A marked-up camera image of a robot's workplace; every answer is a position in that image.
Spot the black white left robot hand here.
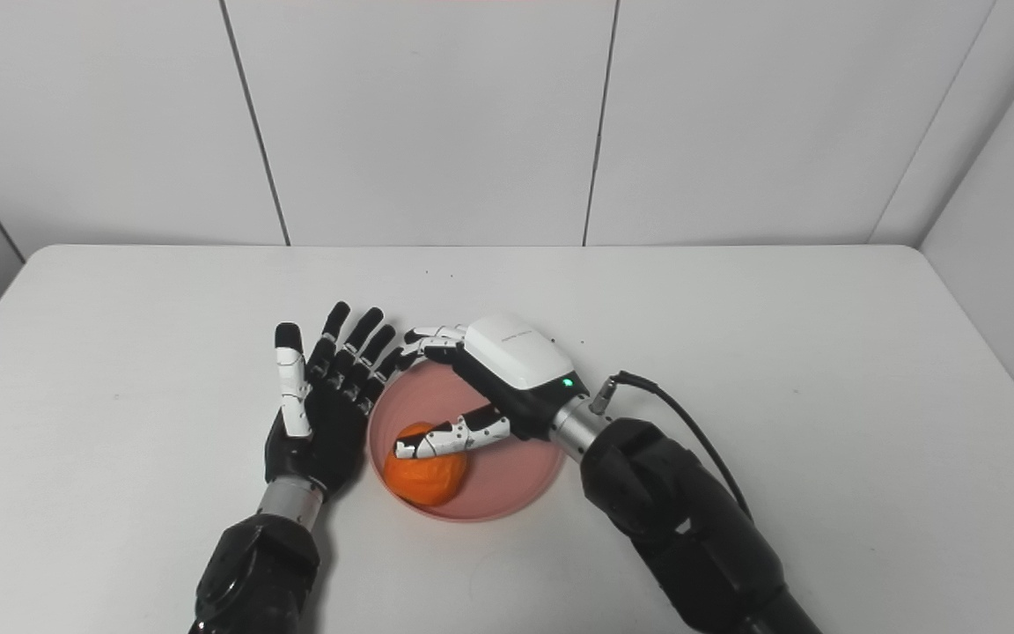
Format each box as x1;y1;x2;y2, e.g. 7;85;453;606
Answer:
264;301;407;505

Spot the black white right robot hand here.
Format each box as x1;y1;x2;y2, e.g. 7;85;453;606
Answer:
394;313;592;461

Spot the orange fruit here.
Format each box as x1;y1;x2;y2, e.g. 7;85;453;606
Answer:
383;422;469;507

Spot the pink round plate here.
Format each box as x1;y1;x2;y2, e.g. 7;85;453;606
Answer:
367;357;566;523

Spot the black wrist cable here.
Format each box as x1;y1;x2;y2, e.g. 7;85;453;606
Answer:
591;371;753;520

